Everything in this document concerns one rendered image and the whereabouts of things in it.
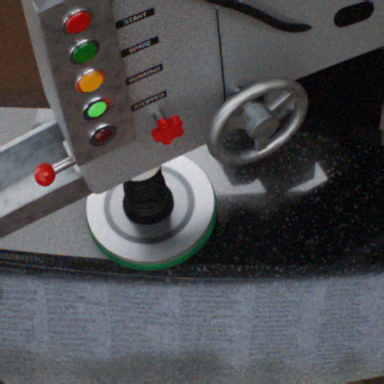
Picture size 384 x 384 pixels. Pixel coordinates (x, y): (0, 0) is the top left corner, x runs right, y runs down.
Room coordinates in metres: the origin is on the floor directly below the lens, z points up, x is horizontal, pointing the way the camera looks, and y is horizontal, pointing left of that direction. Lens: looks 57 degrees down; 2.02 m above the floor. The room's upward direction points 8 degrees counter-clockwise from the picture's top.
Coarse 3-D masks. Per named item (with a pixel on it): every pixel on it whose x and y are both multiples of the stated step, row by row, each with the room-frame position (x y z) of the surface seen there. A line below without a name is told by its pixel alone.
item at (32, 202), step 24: (24, 144) 0.68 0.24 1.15; (48, 144) 0.69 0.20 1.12; (0, 168) 0.66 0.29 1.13; (24, 168) 0.66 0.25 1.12; (72, 168) 0.64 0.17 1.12; (0, 192) 0.62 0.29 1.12; (24, 192) 0.61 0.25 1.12; (48, 192) 0.58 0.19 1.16; (72, 192) 0.59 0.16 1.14; (0, 216) 0.55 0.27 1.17; (24, 216) 0.56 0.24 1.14
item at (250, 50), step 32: (224, 0) 0.61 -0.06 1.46; (256, 0) 0.65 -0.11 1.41; (288, 0) 0.67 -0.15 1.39; (320, 0) 0.69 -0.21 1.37; (352, 0) 0.71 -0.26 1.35; (224, 32) 0.64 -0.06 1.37; (256, 32) 0.65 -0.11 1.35; (288, 32) 0.67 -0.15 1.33; (320, 32) 0.69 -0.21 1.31; (352, 32) 0.71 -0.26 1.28; (224, 64) 0.63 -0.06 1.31; (256, 64) 0.65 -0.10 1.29; (288, 64) 0.67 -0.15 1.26; (320, 64) 0.69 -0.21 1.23; (224, 96) 0.64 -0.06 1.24
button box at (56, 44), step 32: (64, 0) 0.54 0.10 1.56; (96, 0) 0.56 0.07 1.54; (64, 32) 0.54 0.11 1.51; (96, 32) 0.55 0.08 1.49; (64, 64) 0.54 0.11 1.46; (96, 64) 0.55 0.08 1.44; (64, 96) 0.53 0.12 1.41; (96, 96) 0.55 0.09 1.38; (64, 128) 0.55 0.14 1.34; (128, 128) 0.56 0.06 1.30
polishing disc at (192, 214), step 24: (168, 168) 0.75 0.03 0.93; (192, 168) 0.75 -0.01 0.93; (120, 192) 0.72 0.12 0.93; (192, 192) 0.70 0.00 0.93; (96, 216) 0.68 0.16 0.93; (120, 216) 0.67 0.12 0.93; (192, 216) 0.65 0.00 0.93; (96, 240) 0.64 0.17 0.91; (120, 240) 0.63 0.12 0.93; (144, 240) 0.62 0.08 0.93; (168, 240) 0.62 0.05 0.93; (192, 240) 0.61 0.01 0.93; (144, 264) 0.58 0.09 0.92
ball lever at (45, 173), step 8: (64, 160) 0.58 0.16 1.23; (72, 160) 0.58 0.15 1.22; (40, 168) 0.57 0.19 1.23; (48, 168) 0.57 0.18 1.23; (56, 168) 0.57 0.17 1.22; (64, 168) 0.57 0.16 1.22; (40, 176) 0.56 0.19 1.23; (48, 176) 0.56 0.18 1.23; (40, 184) 0.56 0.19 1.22; (48, 184) 0.56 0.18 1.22
